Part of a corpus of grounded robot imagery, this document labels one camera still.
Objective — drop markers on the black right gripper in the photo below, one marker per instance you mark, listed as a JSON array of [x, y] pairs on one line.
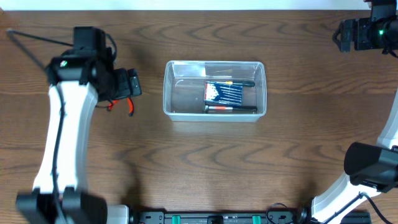
[[360, 27]]

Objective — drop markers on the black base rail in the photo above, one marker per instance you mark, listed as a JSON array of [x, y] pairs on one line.
[[272, 215]]

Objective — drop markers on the clear plastic container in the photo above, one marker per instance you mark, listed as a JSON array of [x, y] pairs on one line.
[[184, 87]]

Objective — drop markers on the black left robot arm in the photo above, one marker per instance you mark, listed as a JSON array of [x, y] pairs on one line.
[[81, 79]]

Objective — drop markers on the red handled cutting pliers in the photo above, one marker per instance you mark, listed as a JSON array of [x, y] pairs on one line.
[[130, 107]]

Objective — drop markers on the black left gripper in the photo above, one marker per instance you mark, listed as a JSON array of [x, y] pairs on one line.
[[134, 82]]

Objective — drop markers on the black yellow screwdriver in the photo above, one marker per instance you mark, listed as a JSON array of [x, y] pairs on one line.
[[239, 83]]

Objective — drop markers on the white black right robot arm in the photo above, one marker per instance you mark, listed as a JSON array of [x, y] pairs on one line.
[[368, 170]]

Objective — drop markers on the blue precision screwdriver set case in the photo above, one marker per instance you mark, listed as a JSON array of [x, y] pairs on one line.
[[224, 94]]

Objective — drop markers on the claw hammer orange black handle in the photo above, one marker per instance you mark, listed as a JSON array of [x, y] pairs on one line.
[[229, 109]]

